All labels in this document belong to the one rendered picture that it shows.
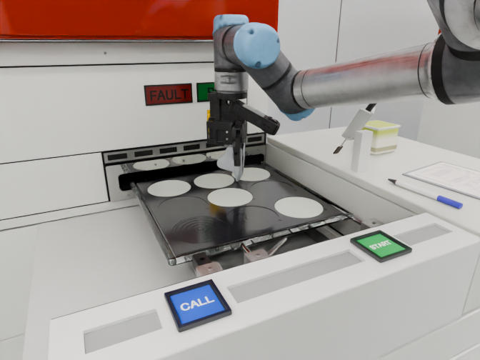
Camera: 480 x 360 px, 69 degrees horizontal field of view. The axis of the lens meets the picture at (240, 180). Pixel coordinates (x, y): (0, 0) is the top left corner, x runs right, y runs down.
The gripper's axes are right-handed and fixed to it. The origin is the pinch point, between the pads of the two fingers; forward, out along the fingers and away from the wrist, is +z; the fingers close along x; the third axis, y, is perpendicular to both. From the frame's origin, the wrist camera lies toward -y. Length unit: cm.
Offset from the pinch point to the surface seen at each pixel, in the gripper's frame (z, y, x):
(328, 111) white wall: 25, -35, -227
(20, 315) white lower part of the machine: 34, 53, 20
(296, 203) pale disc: 1.6, -13.9, 9.6
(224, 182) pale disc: 1.5, 3.8, 1.1
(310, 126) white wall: 36, -21, -217
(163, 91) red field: -19.0, 19.6, -3.8
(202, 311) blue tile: -5, -5, 51
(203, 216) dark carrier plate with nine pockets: 1.7, 4.1, 19.0
